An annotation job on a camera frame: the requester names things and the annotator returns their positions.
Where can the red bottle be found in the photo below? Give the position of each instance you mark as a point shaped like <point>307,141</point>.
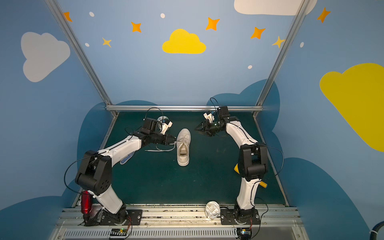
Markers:
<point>86,203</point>

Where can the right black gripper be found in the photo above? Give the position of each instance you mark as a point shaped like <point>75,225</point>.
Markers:
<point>208,128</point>

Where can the right small circuit board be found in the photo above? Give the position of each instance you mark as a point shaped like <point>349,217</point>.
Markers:
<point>244,234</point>

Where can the aluminium frame left post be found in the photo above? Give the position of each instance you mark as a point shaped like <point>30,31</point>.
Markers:
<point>76,45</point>

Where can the white sneaker shoe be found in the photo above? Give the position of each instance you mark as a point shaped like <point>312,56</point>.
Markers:
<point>183,147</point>

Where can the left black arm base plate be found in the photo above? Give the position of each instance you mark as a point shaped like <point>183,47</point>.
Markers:
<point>124,217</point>

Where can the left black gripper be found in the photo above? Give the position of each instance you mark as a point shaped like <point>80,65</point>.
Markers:
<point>163,139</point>

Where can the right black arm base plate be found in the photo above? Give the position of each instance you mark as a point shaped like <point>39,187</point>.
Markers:
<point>239,217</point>

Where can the small circuit board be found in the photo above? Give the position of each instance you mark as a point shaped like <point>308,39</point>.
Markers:
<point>244,234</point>
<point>118,234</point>

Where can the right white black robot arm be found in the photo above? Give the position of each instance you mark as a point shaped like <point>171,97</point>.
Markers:
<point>252,166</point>

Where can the aluminium frame back bar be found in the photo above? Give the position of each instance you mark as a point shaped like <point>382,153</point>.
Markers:
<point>144,108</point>

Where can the aluminium front rail base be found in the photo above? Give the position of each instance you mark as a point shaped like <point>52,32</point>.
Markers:
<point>185,222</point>

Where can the round sunflower label canister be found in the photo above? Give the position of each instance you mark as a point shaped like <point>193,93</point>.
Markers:
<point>163,119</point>

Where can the left small circuit board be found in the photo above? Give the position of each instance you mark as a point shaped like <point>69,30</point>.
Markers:
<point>118,234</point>

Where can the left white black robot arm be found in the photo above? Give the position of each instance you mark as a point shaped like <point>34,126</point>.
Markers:
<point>95,176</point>

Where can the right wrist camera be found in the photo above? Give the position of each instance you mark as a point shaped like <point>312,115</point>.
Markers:
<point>209,115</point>

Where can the aluminium frame post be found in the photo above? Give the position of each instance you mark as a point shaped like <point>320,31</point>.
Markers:
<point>76,45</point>
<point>292,32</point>

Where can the blue dotted work glove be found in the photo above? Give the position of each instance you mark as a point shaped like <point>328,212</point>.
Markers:
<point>127,158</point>

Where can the aluminium frame right post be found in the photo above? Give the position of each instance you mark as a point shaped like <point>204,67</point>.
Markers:
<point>292,32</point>

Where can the yellow plastic scoop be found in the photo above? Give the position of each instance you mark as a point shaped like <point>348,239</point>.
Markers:
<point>261,183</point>

